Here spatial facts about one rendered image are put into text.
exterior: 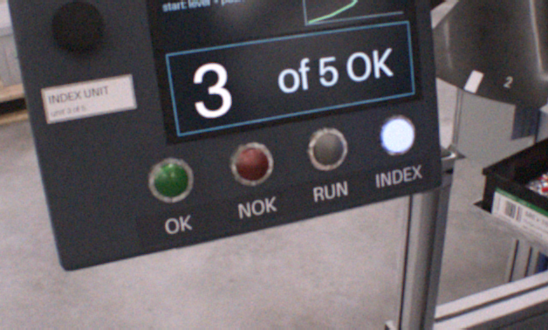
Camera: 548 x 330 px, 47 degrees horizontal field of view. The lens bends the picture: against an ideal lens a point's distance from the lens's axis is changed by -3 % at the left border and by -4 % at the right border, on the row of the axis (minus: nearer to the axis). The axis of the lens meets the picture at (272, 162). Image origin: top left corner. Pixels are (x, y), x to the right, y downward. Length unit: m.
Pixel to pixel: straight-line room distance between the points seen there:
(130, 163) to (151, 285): 1.76
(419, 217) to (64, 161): 0.31
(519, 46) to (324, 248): 1.35
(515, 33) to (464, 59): 0.09
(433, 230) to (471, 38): 0.52
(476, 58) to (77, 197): 0.77
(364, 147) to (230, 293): 1.66
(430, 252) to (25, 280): 1.82
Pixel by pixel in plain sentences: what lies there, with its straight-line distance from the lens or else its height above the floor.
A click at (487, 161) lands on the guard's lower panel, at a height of 0.10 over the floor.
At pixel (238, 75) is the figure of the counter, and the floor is 1.17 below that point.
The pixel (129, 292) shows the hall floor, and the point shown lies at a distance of 2.13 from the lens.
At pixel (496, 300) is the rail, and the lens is 0.72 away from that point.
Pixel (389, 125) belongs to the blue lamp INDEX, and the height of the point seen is 1.12.
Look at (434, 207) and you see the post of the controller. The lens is 0.58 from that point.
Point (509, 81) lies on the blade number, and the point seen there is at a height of 0.95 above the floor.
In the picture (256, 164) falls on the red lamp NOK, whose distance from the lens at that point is 0.39.
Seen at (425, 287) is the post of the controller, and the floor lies 0.92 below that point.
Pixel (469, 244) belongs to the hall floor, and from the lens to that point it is 2.32.
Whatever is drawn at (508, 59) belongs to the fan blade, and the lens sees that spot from 1.04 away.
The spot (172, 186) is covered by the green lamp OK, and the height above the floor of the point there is 1.12.
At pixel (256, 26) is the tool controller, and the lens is 0.39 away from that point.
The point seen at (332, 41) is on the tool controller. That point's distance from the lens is 0.41.
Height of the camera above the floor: 1.30
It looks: 28 degrees down
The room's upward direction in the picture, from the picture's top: 2 degrees counter-clockwise
